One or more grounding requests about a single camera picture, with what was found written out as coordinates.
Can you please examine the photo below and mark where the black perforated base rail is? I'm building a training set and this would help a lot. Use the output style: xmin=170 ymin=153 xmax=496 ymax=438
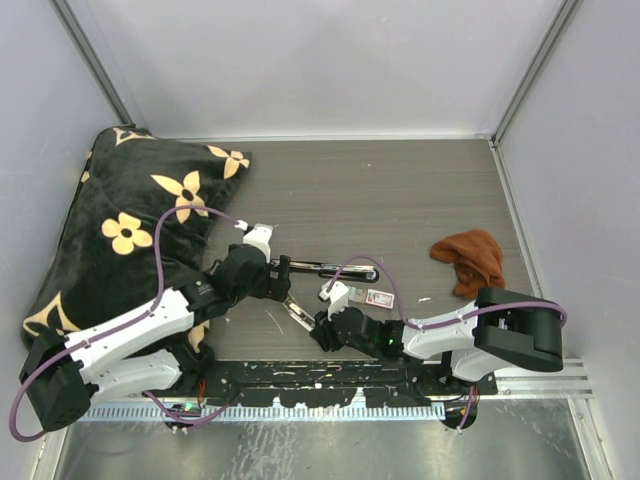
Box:
xmin=140 ymin=358 xmax=471 ymax=411

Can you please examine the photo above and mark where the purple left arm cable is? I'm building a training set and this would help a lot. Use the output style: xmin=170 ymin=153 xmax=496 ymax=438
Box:
xmin=10 ymin=205 xmax=251 ymax=443

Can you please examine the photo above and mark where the black stapler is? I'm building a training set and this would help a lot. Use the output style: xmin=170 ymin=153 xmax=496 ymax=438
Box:
xmin=289 ymin=260 xmax=380 ymax=284

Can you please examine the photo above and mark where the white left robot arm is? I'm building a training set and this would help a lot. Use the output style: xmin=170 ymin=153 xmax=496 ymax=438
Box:
xmin=18 ymin=223 xmax=290 ymax=433

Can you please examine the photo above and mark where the red white staple box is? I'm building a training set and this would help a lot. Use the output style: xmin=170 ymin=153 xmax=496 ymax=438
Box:
xmin=349 ymin=287 xmax=395 ymax=309

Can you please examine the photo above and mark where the orange brown cloth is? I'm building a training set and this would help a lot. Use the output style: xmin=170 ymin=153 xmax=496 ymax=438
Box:
xmin=430 ymin=229 xmax=506 ymax=299

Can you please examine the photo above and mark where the black floral cushion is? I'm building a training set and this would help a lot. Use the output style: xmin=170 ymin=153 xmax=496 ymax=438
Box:
xmin=21 ymin=125 xmax=252 ymax=347

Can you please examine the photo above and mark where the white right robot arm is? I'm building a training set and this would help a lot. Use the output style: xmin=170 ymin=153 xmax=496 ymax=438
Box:
xmin=310 ymin=282 xmax=567 ymax=394

